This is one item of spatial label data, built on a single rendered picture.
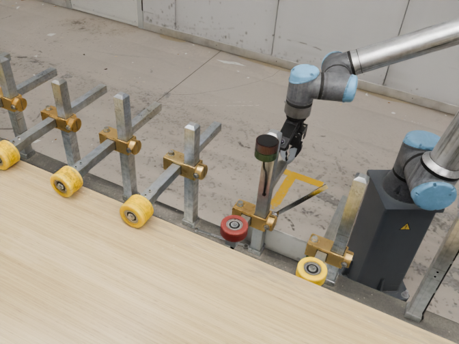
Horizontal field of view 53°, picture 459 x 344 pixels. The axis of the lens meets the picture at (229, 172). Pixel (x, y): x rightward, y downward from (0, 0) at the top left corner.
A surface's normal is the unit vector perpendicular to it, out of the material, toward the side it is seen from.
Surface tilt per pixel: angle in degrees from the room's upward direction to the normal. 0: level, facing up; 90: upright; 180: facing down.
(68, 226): 0
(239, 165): 0
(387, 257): 90
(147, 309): 0
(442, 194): 95
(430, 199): 95
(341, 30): 90
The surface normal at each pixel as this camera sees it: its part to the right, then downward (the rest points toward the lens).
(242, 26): -0.44, 0.55
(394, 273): 0.07, 0.64
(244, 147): 0.07, -0.77
